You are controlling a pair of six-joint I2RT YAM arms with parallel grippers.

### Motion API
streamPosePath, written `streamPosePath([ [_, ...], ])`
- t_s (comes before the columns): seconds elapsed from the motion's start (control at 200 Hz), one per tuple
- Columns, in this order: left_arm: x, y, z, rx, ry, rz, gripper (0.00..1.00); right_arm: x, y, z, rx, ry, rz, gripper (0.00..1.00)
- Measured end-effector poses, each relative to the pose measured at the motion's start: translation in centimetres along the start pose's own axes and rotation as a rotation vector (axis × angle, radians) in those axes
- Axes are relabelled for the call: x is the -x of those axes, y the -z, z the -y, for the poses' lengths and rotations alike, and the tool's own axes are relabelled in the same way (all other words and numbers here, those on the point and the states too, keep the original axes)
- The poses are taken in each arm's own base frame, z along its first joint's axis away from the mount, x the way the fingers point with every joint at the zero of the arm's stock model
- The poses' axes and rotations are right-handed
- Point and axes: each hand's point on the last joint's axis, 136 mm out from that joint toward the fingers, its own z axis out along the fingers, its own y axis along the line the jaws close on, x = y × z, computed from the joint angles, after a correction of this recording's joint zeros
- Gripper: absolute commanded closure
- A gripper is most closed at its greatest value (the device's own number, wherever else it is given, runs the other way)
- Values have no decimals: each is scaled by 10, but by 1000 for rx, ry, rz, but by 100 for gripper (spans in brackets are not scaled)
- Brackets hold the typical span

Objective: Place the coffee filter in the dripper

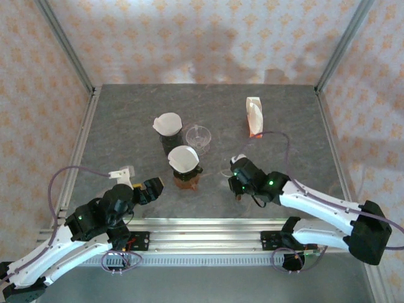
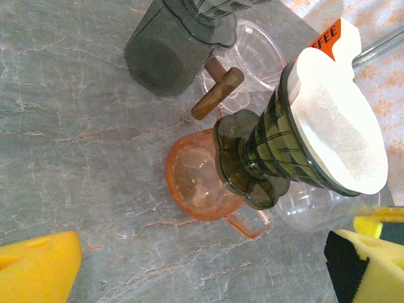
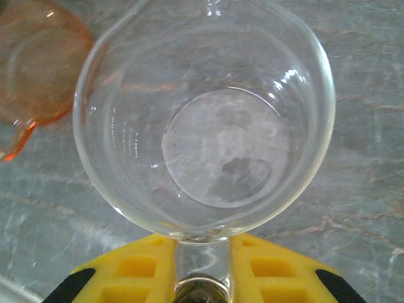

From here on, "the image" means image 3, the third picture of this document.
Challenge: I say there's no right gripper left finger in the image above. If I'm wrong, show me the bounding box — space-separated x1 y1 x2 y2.
44 233 177 303

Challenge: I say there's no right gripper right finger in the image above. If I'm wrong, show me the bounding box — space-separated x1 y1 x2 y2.
230 232 369 303

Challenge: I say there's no clear glass server wooden handle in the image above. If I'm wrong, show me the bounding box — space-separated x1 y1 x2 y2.
72 0 336 303

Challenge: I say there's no orange glass server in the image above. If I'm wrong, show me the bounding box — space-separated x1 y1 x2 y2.
0 0 95 163

